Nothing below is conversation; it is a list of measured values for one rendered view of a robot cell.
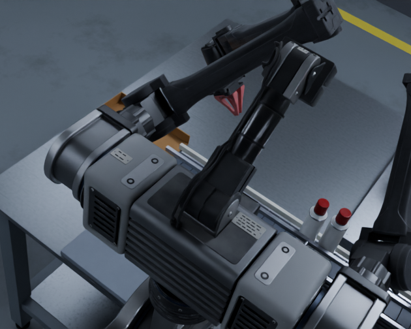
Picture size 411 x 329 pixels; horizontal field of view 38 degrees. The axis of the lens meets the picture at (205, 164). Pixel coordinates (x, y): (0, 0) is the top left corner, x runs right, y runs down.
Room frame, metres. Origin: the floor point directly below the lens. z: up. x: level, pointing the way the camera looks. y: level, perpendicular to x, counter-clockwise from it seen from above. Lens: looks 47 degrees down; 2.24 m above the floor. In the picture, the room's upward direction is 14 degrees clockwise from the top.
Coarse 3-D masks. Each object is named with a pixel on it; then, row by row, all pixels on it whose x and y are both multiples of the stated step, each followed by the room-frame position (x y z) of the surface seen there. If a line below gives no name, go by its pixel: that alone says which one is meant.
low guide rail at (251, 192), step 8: (184, 144) 1.30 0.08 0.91; (192, 152) 1.28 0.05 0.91; (200, 160) 1.26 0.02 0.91; (248, 192) 1.19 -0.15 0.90; (256, 192) 1.18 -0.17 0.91; (264, 200) 1.16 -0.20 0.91; (272, 208) 1.15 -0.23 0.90; (280, 208) 1.14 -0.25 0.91; (288, 216) 1.13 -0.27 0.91; (296, 224) 1.11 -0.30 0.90; (344, 256) 1.04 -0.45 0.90; (408, 296) 0.96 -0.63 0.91
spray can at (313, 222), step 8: (320, 200) 1.06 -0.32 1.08; (312, 208) 1.06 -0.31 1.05; (320, 208) 1.04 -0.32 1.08; (312, 216) 1.04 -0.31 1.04; (320, 216) 1.04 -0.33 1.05; (304, 224) 1.05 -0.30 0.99; (312, 224) 1.03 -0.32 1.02; (320, 224) 1.03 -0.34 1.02; (304, 232) 1.04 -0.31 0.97; (312, 232) 1.03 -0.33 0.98; (312, 240) 1.03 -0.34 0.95
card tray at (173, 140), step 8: (120, 96) 1.51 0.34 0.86; (112, 104) 1.48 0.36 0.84; (120, 104) 1.50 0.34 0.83; (176, 128) 1.42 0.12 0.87; (168, 136) 1.40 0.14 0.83; (176, 136) 1.41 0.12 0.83; (184, 136) 1.40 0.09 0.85; (160, 144) 1.36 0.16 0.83; (168, 144) 1.37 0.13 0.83; (176, 144) 1.38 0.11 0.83
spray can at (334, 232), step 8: (344, 208) 1.05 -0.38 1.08; (336, 216) 1.04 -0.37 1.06; (344, 216) 1.03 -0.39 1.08; (328, 224) 1.04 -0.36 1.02; (336, 224) 1.03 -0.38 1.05; (344, 224) 1.03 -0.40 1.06; (328, 232) 1.02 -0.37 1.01; (336, 232) 1.02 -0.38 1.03; (344, 232) 1.02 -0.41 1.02; (320, 240) 1.04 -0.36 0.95; (328, 240) 1.02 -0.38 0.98; (336, 240) 1.02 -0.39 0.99; (328, 248) 1.02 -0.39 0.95; (336, 248) 1.03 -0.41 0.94
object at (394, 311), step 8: (192, 160) 1.28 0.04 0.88; (192, 168) 1.25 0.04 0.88; (264, 208) 1.16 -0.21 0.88; (264, 216) 1.13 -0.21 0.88; (272, 224) 1.11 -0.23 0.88; (288, 224) 1.12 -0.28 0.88; (288, 232) 1.09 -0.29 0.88; (312, 248) 1.06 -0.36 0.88; (336, 256) 1.05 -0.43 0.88; (336, 264) 1.02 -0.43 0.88; (336, 272) 1.00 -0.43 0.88; (400, 296) 0.97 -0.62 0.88; (392, 304) 0.94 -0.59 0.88; (384, 312) 0.91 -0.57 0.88; (392, 312) 0.91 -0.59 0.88; (400, 312) 0.92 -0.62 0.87; (408, 312) 0.92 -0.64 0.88; (400, 320) 0.89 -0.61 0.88; (408, 320) 0.90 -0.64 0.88; (408, 328) 0.88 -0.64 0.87
